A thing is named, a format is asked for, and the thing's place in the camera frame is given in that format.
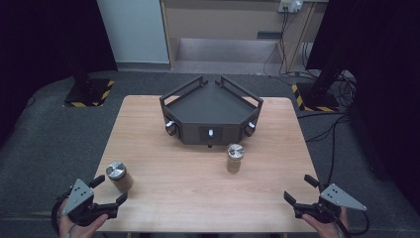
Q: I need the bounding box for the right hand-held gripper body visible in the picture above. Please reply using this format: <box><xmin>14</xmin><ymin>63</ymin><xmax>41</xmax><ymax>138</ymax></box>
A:
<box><xmin>292</xmin><ymin>182</ymin><xmax>368</xmax><ymax>224</ymax></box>

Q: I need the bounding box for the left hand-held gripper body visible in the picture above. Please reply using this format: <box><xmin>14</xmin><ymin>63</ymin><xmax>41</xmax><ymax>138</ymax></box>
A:
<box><xmin>60</xmin><ymin>178</ymin><xmax>119</xmax><ymax>227</ymax></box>

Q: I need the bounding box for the dark brown spice jar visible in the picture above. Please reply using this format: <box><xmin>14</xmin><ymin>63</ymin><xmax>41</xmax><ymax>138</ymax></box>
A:
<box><xmin>105</xmin><ymin>161</ymin><xmax>135</xmax><ymax>193</ymax></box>

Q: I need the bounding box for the light tan spice jar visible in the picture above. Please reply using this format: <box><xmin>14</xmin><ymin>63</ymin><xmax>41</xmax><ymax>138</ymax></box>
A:
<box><xmin>226</xmin><ymin>143</ymin><xmax>246</xmax><ymax>174</ymax></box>

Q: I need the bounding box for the black corner rack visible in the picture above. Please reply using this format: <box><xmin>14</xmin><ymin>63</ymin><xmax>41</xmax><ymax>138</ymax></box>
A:
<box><xmin>158</xmin><ymin>75</ymin><xmax>264</xmax><ymax>149</ymax></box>

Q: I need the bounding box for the person's right hand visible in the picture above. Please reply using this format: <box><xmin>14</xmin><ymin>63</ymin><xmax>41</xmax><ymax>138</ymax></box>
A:
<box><xmin>301</xmin><ymin>207</ymin><xmax>351</xmax><ymax>238</ymax></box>

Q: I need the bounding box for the person's left hand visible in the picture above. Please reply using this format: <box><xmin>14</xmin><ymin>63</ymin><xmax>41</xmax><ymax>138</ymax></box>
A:
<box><xmin>57</xmin><ymin>213</ymin><xmax>109</xmax><ymax>238</ymax></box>

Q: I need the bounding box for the black metal stand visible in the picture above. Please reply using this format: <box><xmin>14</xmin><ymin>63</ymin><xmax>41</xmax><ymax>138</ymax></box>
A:
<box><xmin>63</xmin><ymin>59</ymin><xmax>116</xmax><ymax>108</ymax></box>
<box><xmin>291</xmin><ymin>62</ymin><xmax>348</xmax><ymax>113</ymax></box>

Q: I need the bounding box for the black curtain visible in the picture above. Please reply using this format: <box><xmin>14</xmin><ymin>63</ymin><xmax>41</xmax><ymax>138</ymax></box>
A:
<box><xmin>305</xmin><ymin>0</ymin><xmax>420</xmax><ymax>212</ymax></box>
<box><xmin>0</xmin><ymin>0</ymin><xmax>118</xmax><ymax>147</ymax></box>

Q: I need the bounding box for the white panel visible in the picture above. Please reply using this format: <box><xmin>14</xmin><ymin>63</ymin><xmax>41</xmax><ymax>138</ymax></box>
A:
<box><xmin>96</xmin><ymin>0</ymin><xmax>170</xmax><ymax>64</ymax></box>

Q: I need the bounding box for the white power strip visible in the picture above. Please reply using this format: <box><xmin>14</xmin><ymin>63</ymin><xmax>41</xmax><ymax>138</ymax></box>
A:
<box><xmin>277</xmin><ymin>0</ymin><xmax>304</xmax><ymax>14</ymax></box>

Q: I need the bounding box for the wooden cabinet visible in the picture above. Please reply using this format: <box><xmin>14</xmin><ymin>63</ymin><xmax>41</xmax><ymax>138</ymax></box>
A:
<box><xmin>159</xmin><ymin>0</ymin><xmax>330</xmax><ymax>75</ymax></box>

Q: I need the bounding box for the left hand-held gripper cable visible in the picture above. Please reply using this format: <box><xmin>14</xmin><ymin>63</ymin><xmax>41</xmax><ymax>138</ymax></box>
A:
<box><xmin>51</xmin><ymin>189</ymin><xmax>72</xmax><ymax>237</ymax></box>

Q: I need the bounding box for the hand-held gripper cable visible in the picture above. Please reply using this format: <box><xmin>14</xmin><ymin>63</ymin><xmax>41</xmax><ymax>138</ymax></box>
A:
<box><xmin>51</xmin><ymin>189</ymin><xmax>72</xmax><ymax>237</ymax></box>
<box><xmin>331</xmin><ymin>209</ymin><xmax>370</xmax><ymax>238</ymax></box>

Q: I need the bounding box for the right hand-held gripper cable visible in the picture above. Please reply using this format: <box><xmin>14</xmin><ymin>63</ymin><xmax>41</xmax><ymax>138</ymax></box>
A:
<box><xmin>331</xmin><ymin>209</ymin><xmax>370</xmax><ymax>238</ymax></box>

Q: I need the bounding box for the black floor cable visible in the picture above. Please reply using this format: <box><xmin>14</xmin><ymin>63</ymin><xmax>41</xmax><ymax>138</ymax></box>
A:
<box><xmin>296</xmin><ymin>111</ymin><xmax>352</xmax><ymax>196</ymax></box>

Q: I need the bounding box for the black hanging cable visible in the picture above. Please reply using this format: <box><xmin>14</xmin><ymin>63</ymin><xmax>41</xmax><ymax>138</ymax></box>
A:
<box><xmin>262</xmin><ymin>9</ymin><xmax>291</xmax><ymax>77</ymax></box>

